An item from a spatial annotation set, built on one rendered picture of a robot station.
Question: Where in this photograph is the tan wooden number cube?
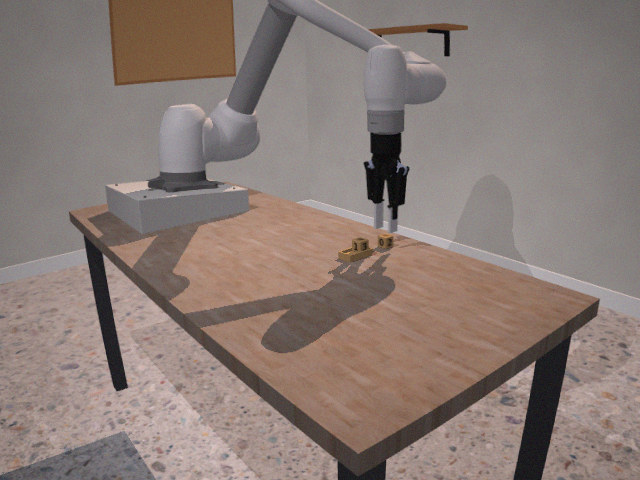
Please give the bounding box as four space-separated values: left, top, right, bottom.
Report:
378 233 393 249
352 237 369 253

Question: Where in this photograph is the orange rectangular tray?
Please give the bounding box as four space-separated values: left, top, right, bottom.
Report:
338 247 372 262

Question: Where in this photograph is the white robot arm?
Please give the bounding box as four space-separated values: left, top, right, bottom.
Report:
147 0 446 193

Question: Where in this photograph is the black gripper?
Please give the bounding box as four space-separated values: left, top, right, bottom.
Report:
364 133 409 233

